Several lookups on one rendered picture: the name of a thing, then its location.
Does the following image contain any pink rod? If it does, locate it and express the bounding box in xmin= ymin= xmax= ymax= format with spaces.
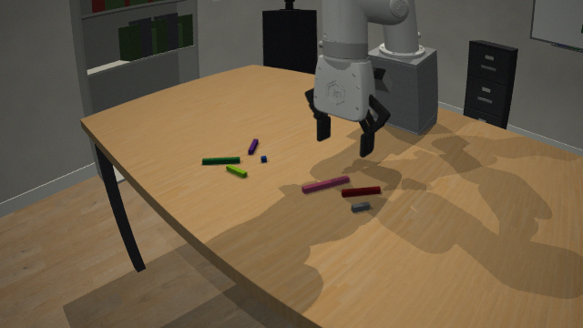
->
xmin=302 ymin=175 xmax=350 ymax=194

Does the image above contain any lime green rod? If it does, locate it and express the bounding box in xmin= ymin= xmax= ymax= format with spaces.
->
xmin=226 ymin=164 xmax=248 ymax=179

